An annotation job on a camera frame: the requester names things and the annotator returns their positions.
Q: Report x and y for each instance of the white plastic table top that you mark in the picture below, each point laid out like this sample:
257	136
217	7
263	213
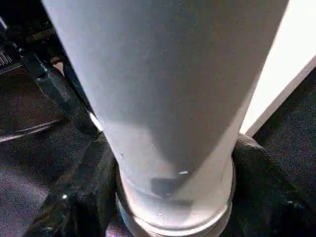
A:
291	59

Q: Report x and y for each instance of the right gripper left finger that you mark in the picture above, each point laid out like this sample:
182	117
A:
81	197

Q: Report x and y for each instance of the black work mat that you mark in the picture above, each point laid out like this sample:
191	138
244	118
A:
24	163

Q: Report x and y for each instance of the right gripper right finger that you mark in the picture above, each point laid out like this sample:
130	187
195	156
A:
271	192

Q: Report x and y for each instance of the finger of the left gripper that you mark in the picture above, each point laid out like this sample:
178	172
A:
64	98

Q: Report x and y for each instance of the white plastic table leg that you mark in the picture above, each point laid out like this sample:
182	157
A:
173	98

